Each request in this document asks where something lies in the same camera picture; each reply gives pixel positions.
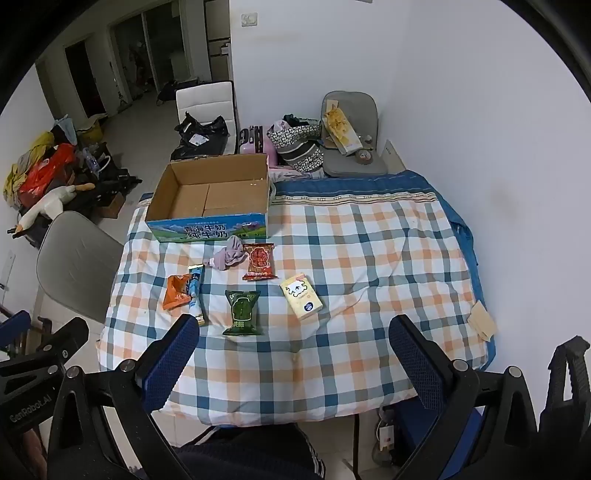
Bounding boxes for black floor bag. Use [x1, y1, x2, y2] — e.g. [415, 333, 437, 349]
[156, 80, 195, 103]

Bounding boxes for orange snack packet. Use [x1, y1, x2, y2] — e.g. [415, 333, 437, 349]
[162, 273, 193, 311]

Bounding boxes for pink suitcase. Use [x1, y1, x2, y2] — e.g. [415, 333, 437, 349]
[237, 125, 278, 168]

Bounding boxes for white padded chair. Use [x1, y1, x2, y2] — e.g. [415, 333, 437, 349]
[175, 81, 238, 158]

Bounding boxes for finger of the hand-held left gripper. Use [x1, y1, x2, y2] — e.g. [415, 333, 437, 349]
[0, 316, 90, 377]
[0, 310, 32, 352]

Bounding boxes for grey shell chair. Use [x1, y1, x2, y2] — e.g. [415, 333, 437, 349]
[36, 212, 126, 325]

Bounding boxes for purple grey sock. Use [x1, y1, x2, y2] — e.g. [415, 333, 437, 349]
[203, 235, 248, 271]

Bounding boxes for red plastic bag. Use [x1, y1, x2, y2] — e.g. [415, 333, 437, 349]
[18, 143, 77, 197]

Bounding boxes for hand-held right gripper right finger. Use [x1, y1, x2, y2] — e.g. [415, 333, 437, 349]
[389, 315, 544, 480]

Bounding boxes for red snack packet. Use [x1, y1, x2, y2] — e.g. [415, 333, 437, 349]
[242, 243, 278, 281]

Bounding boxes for beige paper tag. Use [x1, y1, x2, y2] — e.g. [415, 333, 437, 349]
[468, 300, 499, 343]

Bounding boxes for yellow cloth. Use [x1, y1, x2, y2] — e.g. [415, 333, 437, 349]
[3, 131, 54, 204]

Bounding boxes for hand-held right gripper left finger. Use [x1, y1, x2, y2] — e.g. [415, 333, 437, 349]
[46, 314, 201, 480]

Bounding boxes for person's dark pants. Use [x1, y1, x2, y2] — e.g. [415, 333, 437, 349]
[174, 424, 327, 480]

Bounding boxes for white goose plush toy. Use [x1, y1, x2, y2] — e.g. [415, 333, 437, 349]
[13, 183, 96, 236]

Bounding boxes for yellow print paper box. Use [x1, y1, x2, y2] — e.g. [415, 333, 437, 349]
[322, 103, 363, 156]

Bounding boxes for yellow bin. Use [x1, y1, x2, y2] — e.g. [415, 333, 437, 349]
[76, 117, 110, 144]

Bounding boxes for grey cushioned chair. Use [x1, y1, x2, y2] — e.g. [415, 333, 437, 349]
[320, 90, 389, 179]

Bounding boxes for blue white tube packet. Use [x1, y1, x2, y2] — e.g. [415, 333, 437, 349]
[187, 264, 208, 326]

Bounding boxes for yellow tissue pack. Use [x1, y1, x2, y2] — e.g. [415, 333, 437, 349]
[280, 272, 323, 319]

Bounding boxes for white board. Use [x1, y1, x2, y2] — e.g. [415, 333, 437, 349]
[380, 139, 407, 173]

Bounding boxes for black white patterned tote bag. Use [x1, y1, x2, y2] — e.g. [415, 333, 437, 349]
[266, 115, 324, 174]

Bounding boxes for black plastic bag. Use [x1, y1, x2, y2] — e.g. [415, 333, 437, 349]
[170, 112, 230, 160]

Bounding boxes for green snack packet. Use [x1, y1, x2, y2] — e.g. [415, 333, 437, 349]
[222, 289, 263, 337]

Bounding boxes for checked blanket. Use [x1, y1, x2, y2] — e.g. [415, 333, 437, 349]
[96, 170, 498, 424]

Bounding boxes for small cardboard box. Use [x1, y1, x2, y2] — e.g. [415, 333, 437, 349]
[96, 191, 126, 218]

